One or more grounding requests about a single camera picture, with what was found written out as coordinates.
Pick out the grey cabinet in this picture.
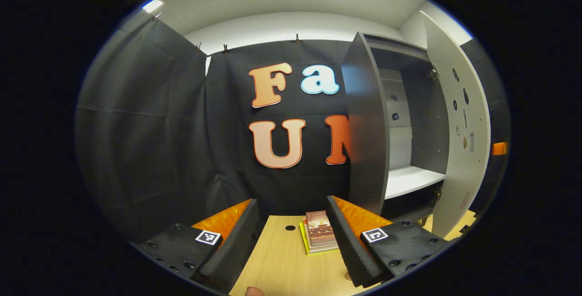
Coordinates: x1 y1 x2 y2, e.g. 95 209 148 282
341 31 451 224

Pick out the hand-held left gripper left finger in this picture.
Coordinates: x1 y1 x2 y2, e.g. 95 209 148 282
130 198 262 293

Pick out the black backdrop cloth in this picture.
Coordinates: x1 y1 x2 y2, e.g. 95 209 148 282
75 14 510 242

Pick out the white cabinet door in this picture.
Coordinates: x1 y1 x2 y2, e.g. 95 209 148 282
418 10 492 238

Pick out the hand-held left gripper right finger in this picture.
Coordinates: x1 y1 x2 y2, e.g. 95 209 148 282
326 195 451 288

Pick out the red brown book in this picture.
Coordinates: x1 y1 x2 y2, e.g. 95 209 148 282
305 211 339 250

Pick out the row of black cloth clips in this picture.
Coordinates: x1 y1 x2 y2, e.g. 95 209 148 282
155 12 301 55

